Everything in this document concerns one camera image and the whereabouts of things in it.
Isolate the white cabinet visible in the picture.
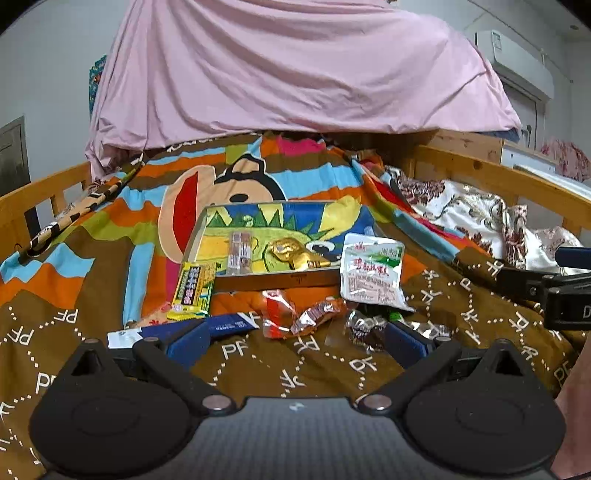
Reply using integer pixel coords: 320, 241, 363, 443
500, 140, 591, 186

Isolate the orange red snack packet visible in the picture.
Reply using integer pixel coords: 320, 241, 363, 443
260, 288, 297, 340

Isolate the blue white snack packet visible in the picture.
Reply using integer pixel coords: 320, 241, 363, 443
106, 311, 262, 352

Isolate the yellow green snack packet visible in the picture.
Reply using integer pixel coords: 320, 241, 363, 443
167, 260, 219, 322

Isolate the white green snack packet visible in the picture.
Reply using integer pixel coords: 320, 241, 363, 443
339, 233, 415, 313

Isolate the dark red candy wrapper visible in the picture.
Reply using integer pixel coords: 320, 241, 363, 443
344, 309, 389, 352

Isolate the leopard print cloth strip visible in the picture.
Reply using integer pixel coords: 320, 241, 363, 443
18, 158, 145, 265

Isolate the orange foil snack packet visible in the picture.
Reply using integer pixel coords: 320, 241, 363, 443
290, 297, 347, 336

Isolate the cartoon printed tin tray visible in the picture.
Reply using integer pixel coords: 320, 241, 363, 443
181, 199, 376, 293

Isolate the silver dark candy wrapper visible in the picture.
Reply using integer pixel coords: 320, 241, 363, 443
410, 322, 454, 345

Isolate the tan red-lettered snack packet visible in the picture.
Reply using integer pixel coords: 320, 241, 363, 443
124, 308, 175, 331

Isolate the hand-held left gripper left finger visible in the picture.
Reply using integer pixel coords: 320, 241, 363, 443
68, 320, 237, 417

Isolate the white air conditioner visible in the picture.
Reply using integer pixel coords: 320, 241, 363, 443
475, 30, 555, 100

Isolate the teal floral cloth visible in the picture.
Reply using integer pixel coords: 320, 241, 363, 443
87, 54, 108, 117

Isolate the person's right forearm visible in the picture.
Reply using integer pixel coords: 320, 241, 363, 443
553, 344, 591, 480

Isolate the gold foil snack packet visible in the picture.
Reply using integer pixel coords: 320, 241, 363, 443
270, 236, 334, 271

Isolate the white door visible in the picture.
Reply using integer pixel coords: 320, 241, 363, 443
501, 78, 542, 149

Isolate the clear candy bar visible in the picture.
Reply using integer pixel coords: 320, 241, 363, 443
226, 230, 253, 276

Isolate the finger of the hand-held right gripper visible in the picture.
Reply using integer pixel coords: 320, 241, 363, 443
554, 246, 591, 269
496, 264, 570, 302

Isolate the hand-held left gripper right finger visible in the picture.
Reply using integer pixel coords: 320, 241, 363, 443
356, 320, 526, 417

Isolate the pink floral cloth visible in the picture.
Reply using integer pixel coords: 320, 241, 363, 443
539, 137, 591, 184

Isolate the colourful cartoon printed blanket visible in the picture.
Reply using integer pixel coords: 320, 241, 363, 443
0, 131, 591, 480

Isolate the white brown floral quilt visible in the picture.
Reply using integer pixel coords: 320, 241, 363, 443
387, 166, 585, 274

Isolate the pink bed sheet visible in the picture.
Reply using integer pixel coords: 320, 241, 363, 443
84, 0, 523, 169

